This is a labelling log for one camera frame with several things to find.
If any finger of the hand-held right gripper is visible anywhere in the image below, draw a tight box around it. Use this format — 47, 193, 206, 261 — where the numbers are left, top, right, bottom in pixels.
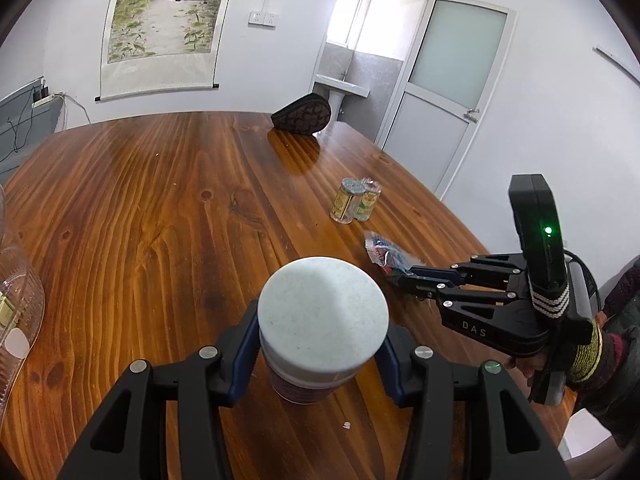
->
406, 254, 527, 287
394, 276, 522, 312

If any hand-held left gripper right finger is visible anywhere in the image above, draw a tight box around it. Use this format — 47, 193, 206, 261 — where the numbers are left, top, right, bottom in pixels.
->
375, 322, 571, 480

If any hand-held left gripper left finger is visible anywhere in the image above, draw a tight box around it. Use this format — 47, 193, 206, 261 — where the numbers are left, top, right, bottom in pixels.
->
56, 302, 262, 480

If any colourful plastic wrapper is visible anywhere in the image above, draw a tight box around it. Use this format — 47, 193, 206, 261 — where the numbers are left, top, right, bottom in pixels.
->
364, 230, 426, 278

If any cup with white speckled lid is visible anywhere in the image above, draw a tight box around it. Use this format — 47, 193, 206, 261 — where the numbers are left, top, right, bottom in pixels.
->
257, 256, 390, 404

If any clear plastic container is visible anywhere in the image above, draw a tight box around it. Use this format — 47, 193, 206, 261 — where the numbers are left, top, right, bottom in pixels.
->
0, 185, 46, 417

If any person's right hand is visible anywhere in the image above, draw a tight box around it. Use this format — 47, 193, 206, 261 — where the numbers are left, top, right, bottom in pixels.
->
507, 355, 539, 379

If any small green label jar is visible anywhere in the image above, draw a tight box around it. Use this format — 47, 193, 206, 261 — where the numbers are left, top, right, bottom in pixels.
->
355, 180, 382, 222

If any small yellow label jar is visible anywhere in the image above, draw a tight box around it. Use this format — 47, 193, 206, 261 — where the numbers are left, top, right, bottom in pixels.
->
329, 177, 363, 224

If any white frosted glass door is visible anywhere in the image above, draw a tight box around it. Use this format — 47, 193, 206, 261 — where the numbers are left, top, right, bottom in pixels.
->
384, 0, 512, 197

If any white washbasin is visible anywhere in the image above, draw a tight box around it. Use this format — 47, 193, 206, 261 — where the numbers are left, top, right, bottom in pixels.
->
315, 74, 370, 122

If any bright window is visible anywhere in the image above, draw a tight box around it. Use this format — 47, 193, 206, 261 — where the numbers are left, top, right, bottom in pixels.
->
327, 0, 369, 54

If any hanging landscape scroll painting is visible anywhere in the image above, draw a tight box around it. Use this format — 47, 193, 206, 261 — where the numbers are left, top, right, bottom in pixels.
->
94, 0, 236, 102

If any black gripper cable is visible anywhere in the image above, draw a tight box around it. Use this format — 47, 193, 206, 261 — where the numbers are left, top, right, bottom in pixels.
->
564, 249, 603, 313

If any white wall rail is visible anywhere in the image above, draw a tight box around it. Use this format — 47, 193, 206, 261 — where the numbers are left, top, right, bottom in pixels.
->
595, 45, 640, 86

